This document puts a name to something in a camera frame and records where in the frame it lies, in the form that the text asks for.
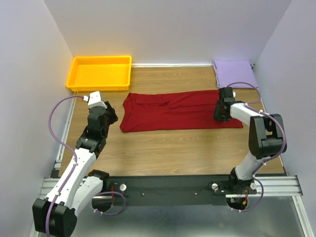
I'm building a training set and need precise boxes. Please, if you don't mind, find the folded lavender t shirt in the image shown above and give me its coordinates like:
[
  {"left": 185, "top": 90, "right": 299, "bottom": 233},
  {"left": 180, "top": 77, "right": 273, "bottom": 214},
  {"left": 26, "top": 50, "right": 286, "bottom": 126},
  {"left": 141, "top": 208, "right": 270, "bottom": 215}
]
[{"left": 213, "top": 60, "right": 258, "bottom": 88}]

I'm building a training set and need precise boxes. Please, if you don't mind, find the red t shirt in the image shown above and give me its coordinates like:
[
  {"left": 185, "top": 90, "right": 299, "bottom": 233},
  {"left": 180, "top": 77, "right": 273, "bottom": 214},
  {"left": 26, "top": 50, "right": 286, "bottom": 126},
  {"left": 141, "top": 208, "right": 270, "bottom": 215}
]
[{"left": 120, "top": 90, "right": 243, "bottom": 133}]

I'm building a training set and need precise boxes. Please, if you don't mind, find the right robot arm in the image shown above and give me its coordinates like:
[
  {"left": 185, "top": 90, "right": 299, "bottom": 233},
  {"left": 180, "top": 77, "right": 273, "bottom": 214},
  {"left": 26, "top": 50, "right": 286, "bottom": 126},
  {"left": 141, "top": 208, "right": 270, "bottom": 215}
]
[{"left": 213, "top": 87, "right": 287, "bottom": 194}]

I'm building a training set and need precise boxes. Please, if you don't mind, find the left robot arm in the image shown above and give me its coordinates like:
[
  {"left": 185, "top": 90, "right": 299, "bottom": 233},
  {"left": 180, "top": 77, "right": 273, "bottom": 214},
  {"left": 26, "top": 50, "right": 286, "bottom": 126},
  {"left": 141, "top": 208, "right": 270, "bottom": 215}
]
[{"left": 32, "top": 101, "right": 118, "bottom": 237}]

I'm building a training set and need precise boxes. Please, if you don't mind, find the aluminium frame rail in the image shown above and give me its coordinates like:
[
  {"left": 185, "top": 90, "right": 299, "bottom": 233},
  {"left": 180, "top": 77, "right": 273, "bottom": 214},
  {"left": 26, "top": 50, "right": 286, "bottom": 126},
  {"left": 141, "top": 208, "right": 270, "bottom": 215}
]
[{"left": 28, "top": 91, "right": 304, "bottom": 237}]

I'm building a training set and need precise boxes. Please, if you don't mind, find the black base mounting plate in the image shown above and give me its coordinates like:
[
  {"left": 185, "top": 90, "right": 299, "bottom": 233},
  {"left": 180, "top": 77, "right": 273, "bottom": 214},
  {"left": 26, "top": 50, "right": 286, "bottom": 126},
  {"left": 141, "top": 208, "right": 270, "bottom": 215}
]
[{"left": 92, "top": 175, "right": 257, "bottom": 210}]

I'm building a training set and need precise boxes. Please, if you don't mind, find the yellow plastic bin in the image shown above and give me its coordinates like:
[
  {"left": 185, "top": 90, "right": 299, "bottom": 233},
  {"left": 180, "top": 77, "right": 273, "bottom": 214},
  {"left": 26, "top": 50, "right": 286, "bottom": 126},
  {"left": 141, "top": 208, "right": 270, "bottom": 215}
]
[{"left": 66, "top": 55, "right": 132, "bottom": 92}]

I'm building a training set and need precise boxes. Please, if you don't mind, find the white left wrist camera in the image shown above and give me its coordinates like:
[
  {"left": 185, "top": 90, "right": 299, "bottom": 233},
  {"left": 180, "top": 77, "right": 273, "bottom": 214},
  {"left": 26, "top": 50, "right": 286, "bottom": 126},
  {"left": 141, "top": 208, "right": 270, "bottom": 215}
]
[{"left": 83, "top": 91, "right": 107, "bottom": 109}]

